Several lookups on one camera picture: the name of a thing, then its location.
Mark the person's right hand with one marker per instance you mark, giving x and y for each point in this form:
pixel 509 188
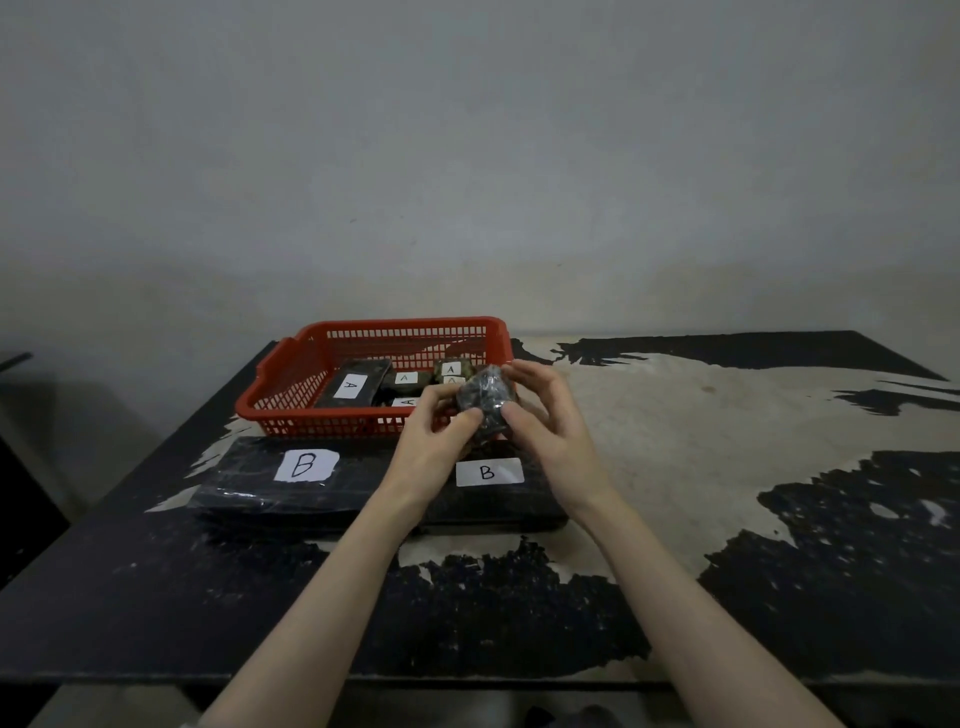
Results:
pixel 562 450

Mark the person's left hand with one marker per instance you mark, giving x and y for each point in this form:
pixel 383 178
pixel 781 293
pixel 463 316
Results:
pixel 424 461

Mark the person's right thumb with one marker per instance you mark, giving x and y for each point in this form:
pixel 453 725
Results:
pixel 519 424

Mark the person's left thumb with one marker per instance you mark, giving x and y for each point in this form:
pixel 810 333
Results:
pixel 461 427

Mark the small dark plastic-wrapped bundle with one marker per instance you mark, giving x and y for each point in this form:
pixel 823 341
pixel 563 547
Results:
pixel 486 396

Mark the person's left forearm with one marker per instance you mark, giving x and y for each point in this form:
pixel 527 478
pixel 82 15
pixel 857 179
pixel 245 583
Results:
pixel 322 622

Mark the person's right forearm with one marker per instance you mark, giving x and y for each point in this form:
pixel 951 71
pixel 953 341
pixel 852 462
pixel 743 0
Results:
pixel 697 630

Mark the small black wrapped block, white label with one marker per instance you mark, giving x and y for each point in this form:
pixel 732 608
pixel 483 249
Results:
pixel 418 381
pixel 461 371

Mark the large black wrapped pack, white label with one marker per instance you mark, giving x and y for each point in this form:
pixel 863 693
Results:
pixel 367 371

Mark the red plastic mesh basket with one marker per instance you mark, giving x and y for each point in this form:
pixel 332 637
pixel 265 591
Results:
pixel 292 375

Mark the flat black wrapped pack, curled label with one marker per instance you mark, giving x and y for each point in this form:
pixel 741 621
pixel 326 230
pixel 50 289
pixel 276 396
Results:
pixel 247 487

